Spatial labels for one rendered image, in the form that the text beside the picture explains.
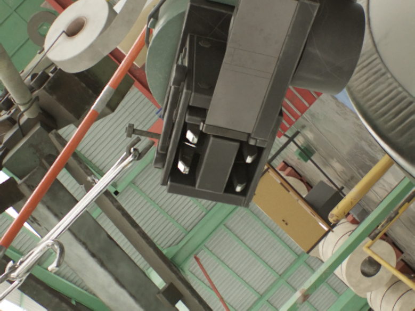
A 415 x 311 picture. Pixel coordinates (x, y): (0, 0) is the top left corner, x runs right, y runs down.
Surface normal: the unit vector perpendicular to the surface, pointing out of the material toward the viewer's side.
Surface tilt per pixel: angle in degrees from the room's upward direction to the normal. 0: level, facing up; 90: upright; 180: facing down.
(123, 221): 33
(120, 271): 140
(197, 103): 65
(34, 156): 90
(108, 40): 88
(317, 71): 56
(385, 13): 90
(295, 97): 90
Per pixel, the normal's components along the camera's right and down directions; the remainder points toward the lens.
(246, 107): 0.00, 0.57
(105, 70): 0.62, -0.22
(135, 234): -0.60, 0.57
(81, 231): 0.70, -0.40
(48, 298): 0.28, 0.25
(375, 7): -0.67, -0.65
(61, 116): -0.43, 0.74
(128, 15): 0.53, 0.50
